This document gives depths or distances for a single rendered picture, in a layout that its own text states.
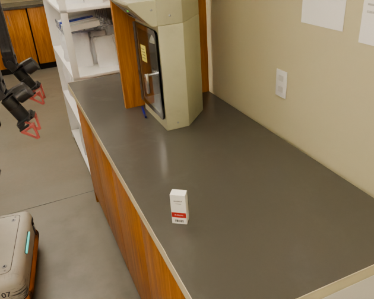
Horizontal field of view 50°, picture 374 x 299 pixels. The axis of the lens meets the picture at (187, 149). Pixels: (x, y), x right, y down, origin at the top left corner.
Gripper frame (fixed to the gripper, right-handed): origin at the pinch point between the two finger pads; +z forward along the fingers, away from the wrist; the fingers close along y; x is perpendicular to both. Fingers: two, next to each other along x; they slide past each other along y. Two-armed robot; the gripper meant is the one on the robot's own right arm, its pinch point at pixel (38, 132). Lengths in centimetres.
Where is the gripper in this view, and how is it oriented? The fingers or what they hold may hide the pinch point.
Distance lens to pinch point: 188.4
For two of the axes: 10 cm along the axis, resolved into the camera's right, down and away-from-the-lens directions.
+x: -8.3, 5.5, 0.4
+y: -2.6, -4.4, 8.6
